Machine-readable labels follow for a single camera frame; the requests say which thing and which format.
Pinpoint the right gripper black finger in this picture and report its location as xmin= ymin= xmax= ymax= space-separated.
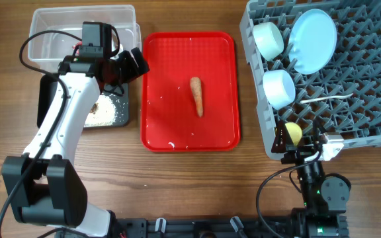
xmin=271 ymin=120 xmax=293 ymax=153
xmin=312 ymin=119 xmax=325 ymax=145

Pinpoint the yellow cup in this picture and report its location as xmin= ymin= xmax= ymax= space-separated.
xmin=285 ymin=122 xmax=302 ymax=146

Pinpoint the white plastic spoon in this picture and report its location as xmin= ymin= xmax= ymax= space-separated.
xmin=299 ymin=93 xmax=353 ymax=104

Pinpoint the red snack wrapper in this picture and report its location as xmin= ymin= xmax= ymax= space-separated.
xmin=72 ymin=42 xmax=82 ymax=49

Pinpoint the light blue bowl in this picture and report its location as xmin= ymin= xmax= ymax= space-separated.
xmin=263 ymin=69 xmax=296 ymax=110

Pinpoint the carrot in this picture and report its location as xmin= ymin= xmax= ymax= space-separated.
xmin=190 ymin=77 xmax=204 ymax=117

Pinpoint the light blue plate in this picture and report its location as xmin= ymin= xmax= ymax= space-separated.
xmin=288 ymin=9 xmax=337 ymax=75

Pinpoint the green bowl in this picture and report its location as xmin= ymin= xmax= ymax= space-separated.
xmin=253 ymin=22 xmax=284 ymax=61

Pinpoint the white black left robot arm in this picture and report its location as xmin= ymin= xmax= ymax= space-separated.
xmin=0 ymin=46 xmax=149 ymax=237

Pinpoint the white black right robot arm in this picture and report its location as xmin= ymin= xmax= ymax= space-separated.
xmin=271 ymin=120 xmax=351 ymax=237

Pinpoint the grey dishwasher rack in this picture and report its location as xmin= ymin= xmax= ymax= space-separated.
xmin=239 ymin=1 xmax=381 ymax=159

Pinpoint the brown food scrap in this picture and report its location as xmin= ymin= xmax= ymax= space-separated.
xmin=89 ymin=102 xmax=99 ymax=114

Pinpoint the rice pile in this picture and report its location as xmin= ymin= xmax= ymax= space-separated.
xmin=85 ymin=93 xmax=129 ymax=128

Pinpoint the black plastic tray bin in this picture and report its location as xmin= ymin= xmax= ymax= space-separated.
xmin=36 ymin=75 xmax=130 ymax=128

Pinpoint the clear plastic bin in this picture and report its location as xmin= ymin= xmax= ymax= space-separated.
xmin=28 ymin=5 xmax=142 ymax=73

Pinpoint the red serving tray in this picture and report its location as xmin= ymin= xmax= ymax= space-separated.
xmin=140 ymin=31 xmax=240 ymax=152

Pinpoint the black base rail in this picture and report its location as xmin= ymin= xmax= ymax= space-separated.
xmin=54 ymin=214 xmax=349 ymax=238

